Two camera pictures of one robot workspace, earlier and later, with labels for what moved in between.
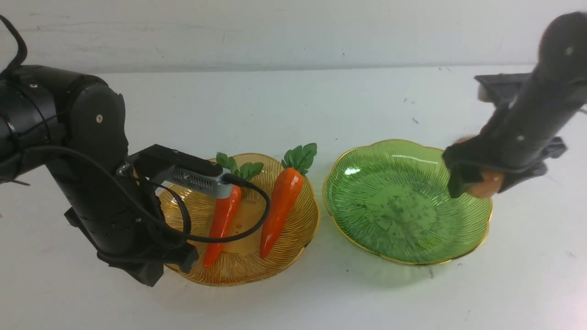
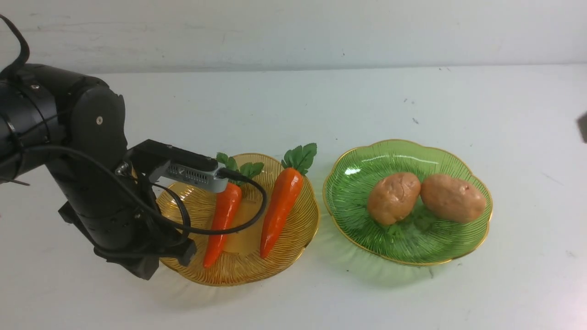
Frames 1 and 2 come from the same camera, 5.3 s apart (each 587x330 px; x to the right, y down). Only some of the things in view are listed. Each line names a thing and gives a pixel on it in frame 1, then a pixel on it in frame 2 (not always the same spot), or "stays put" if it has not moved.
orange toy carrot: [227, 212] stays put
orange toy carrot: [284, 194] stays put
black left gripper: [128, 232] stays put
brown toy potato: [489, 185] to [454, 200]
